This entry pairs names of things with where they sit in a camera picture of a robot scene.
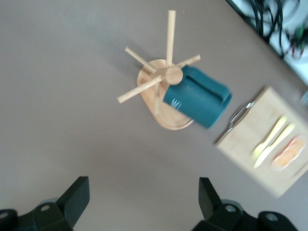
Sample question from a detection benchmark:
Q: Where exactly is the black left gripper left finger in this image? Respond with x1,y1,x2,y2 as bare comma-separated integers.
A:
0,176,90,231

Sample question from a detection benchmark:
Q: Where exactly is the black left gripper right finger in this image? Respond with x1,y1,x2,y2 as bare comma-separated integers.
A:
192,177,299,231

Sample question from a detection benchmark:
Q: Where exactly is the teal mug with yellow inside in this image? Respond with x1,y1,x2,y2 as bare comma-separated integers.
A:
163,65,233,130

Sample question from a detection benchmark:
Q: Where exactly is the yellow plastic knife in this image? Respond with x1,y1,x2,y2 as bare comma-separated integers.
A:
254,123,296,169

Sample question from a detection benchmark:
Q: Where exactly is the yellow plastic fork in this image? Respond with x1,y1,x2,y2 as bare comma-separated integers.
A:
251,115,288,157

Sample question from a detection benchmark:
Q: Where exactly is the wooden mug tree stand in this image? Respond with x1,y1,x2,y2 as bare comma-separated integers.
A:
116,10,201,131

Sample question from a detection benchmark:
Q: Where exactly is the bamboo cutting board, metal handle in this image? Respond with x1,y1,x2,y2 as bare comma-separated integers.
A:
215,86,308,199

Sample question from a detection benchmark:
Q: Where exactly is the black cable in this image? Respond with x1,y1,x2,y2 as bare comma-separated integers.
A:
267,0,308,58
249,0,269,38

